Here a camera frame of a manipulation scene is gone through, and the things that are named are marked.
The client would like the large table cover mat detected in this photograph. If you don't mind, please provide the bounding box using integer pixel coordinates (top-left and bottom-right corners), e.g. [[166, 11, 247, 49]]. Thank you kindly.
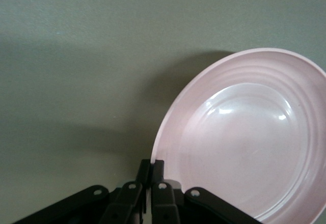
[[0, 0, 326, 224]]

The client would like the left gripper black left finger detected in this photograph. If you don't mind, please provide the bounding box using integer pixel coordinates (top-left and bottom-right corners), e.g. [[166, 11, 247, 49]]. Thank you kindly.
[[11, 159, 151, 224]]

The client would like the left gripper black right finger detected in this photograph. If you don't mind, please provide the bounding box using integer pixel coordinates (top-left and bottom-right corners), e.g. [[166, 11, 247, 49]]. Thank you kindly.
[[151, 159, 263, 224]]

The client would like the pink shallow plate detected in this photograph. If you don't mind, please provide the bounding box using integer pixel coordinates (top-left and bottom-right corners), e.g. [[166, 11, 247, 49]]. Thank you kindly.
[[150, 47, 326, 224]]

